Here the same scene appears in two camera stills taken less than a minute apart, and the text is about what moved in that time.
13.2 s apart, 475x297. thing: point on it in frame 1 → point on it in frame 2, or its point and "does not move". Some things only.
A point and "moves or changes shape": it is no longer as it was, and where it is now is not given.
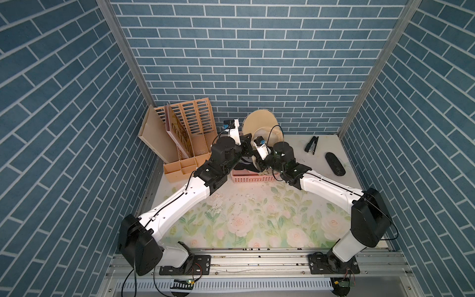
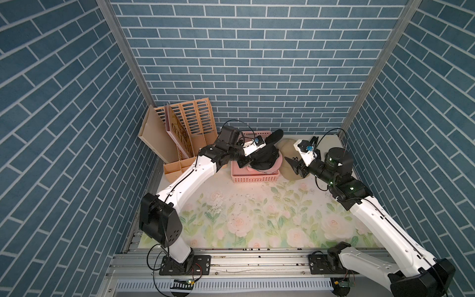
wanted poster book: x=177 y=131 does not move
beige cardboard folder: x=154 y=135 does not move
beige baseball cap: x=263 y=124 moves or changes shape
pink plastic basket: x=245 y=176 does not move
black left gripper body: x=244 y=151 → x=243 y=161
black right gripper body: x=269 y=163 → x=303 y=170
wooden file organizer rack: x=198 y=117 does not move
